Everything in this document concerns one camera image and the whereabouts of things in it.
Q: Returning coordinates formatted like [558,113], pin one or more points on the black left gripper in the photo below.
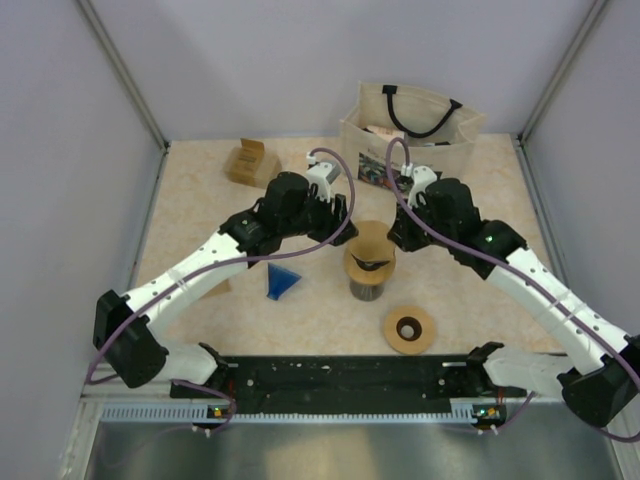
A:
[331,224]

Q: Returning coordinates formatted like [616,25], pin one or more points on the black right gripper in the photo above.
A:
[401,234]

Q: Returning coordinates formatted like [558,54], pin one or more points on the brown paper coffee filter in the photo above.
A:
[371,243]

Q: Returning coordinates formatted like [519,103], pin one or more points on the wooden dripper ring stand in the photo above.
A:
[370,278]

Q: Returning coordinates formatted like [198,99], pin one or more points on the blue glass dripper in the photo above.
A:
[370,265]
[280,280]

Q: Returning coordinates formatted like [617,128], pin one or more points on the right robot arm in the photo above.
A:
[596,376]

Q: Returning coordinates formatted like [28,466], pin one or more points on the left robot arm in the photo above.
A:
[129,329]

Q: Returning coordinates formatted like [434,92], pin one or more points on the brown paper filter stack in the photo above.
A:
[220,289]

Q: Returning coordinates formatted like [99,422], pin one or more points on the smoked glass carafe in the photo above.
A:
[366,293]

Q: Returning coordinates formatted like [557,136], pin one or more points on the brown cardboard box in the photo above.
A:
[252,164]

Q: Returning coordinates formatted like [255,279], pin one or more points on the cream canvas tote bag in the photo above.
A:
[441,132]

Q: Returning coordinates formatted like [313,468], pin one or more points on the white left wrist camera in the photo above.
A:
[322,173]

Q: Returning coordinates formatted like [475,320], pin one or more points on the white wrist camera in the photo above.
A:
[414,179]
[322,173]

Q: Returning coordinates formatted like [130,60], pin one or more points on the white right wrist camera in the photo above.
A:
[414,179]

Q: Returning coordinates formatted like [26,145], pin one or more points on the wooden ring stand front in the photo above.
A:
[409,330]

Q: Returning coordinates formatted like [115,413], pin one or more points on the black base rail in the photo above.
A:
[361,384]

